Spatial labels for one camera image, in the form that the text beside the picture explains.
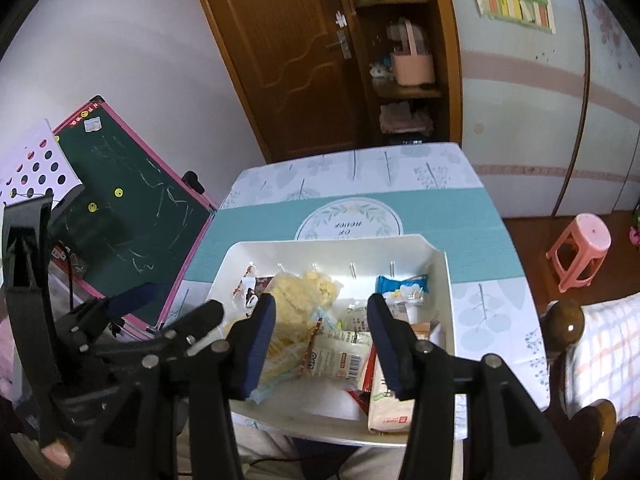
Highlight black easel knob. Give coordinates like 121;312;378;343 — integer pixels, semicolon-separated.
182;170;206;196

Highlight metal door handle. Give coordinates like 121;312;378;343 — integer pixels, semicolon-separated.
324;27;351;61

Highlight black cable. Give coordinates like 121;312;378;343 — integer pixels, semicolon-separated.
239;454;302;467

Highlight wooden bedpost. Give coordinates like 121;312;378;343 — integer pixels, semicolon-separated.
542;299;586;357

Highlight person's legs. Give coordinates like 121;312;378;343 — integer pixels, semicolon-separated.
177;424;409;480

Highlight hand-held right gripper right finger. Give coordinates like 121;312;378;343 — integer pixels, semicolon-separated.
367;293;582;480

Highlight floral wardrobe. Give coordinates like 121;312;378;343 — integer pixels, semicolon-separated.
439;0;640;219

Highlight blue snack packet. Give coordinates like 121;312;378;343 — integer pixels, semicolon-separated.
375;273;431;307

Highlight wooden shelf unit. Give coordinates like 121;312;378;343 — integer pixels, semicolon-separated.
329;0;464;144

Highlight wooden door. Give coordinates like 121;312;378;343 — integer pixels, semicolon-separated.
187;0;372;162

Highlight cream rusk packet red edges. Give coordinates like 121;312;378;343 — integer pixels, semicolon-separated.
299;327;376;382

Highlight white printed bread packet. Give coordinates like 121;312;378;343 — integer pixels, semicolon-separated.
344;299;382;332

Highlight beige biscuit packet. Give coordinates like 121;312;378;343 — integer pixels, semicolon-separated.
367;364;422;434

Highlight person's left hand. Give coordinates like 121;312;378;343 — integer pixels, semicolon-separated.
42;437;74;469

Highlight folded pink cloth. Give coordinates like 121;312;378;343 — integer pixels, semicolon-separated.
378;102;434;136

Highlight plaid bed sheet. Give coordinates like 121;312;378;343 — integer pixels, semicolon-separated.
569;294;640;412

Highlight green chalkboard easel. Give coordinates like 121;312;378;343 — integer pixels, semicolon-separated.
52;94;219;334

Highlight white paper tray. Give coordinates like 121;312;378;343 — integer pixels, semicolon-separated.
204;234;457;448

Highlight white perforated board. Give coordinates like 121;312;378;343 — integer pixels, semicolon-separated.
0;118;86;207

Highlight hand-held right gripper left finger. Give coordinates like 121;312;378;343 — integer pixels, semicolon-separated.
67;292;277;480

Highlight brown cartoon snack packet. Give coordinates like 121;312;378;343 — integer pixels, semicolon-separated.
234;264;271;312

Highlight yellow puffed cake packet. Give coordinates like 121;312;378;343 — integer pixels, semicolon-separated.
269;269;344;362

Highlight pink basket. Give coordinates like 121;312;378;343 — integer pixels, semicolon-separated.
389;19;436;86

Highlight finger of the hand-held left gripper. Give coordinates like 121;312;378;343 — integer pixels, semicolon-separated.
164;300;225;357
60;282;156;356

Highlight pink plastic stool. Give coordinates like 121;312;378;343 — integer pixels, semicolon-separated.
545;212;612;292

